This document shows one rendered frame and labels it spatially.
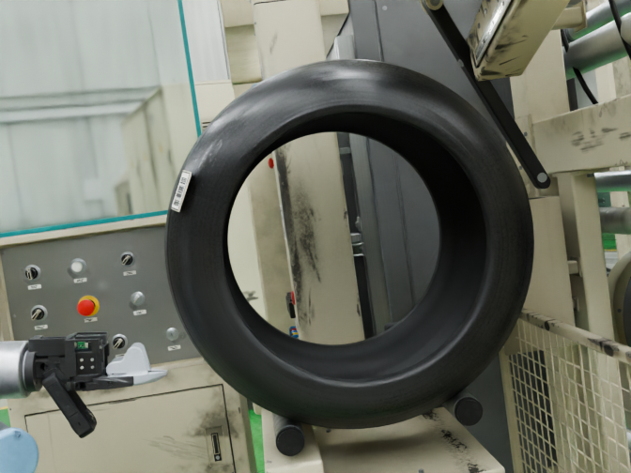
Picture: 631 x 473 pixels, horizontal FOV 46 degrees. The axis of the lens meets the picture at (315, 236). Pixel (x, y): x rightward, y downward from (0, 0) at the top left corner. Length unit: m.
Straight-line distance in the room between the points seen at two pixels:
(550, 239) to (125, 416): 1.07
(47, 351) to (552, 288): 0.94
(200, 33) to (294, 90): 9.86
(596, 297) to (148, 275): 1.03
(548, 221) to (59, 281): 1.15
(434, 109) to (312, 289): 0.53
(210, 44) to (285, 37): 9.44
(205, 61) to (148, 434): 9.23
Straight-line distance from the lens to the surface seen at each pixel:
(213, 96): 4.69
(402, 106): 1.12
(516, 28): 1.35
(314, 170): 1.49
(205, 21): 11.02
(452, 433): 1.42
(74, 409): 1.26
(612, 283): 1.91
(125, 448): 1.93
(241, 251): 4.66
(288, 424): 1.18
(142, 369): 1.22
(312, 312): 1.51
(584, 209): 1.58
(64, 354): 1.24
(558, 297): 1.55
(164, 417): 1.89
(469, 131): 1.14
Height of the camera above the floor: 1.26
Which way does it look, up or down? 3 degrees down
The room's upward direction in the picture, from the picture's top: 8 degrees counter-clockwise
